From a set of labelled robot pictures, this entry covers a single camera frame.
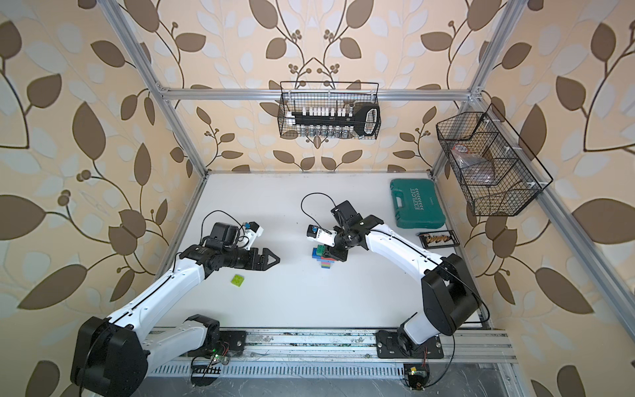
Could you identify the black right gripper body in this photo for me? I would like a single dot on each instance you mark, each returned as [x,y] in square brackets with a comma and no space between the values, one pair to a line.
[342,244]

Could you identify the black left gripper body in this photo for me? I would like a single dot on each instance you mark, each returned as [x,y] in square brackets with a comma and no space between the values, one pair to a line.
[243,259]

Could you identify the lime green small lego brick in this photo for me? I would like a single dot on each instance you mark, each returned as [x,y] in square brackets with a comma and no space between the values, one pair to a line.
[237,280]

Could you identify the green long lego brick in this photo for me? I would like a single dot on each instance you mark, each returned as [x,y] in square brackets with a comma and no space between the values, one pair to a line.
[326,252]

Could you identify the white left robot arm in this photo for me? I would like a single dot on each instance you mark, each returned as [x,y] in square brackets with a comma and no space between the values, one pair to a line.
[115,354]

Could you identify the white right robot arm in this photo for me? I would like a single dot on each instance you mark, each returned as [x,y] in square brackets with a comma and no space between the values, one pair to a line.
[449,295]

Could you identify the green plastic tool case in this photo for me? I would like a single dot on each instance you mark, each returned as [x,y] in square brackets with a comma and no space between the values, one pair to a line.
[416,204]

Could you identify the black battery charging board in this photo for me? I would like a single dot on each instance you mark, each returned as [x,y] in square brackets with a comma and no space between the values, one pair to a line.
[438,239]

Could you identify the black socket tool set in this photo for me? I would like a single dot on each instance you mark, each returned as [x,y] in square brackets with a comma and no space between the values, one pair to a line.
[348,122]

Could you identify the plastic bag in basket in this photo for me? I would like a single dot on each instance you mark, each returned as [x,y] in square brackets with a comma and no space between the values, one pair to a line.
[473,169]

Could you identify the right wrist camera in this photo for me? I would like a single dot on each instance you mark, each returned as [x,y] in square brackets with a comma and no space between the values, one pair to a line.
[321,235]

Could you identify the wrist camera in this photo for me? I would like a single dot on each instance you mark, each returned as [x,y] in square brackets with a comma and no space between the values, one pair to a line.
[252,231]
[321,235]

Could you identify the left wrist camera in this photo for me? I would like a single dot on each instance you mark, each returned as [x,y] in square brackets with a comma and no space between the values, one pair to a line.
[252,231]

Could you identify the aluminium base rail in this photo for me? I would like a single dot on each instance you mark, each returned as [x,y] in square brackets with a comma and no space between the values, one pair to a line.
[336,354]

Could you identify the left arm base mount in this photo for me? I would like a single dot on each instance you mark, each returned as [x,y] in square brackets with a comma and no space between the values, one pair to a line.
[228,343]

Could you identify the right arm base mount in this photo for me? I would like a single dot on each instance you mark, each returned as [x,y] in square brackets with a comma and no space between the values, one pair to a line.
[397,345]

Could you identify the back wire basket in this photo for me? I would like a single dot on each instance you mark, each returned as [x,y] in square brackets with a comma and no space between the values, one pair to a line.
[327,93]

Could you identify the wire basket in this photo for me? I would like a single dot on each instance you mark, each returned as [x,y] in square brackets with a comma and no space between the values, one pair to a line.
[497,171]
[327,93]

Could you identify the right wire basket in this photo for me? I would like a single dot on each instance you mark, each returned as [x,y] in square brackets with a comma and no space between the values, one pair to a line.
[497,171]

